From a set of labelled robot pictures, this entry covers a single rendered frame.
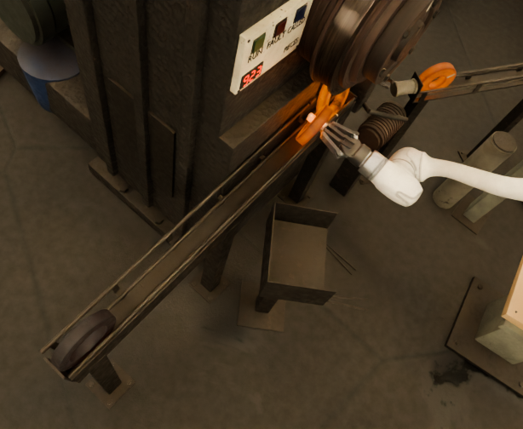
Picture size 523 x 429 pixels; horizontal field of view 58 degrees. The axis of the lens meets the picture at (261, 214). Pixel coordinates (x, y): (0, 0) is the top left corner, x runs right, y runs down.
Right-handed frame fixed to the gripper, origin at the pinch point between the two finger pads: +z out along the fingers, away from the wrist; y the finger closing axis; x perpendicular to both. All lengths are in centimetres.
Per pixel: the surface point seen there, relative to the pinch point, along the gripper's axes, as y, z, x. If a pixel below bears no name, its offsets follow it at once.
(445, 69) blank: 56, -22, 1
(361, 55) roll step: -3.9, -2.5, 36.8
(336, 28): -7.8, 5.8, 42.3
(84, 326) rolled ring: -95, 7, 2
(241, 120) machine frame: -25.3, 14.9, 10.6
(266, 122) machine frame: -20.2, 9.4, 10.4
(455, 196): 66, -67, -61
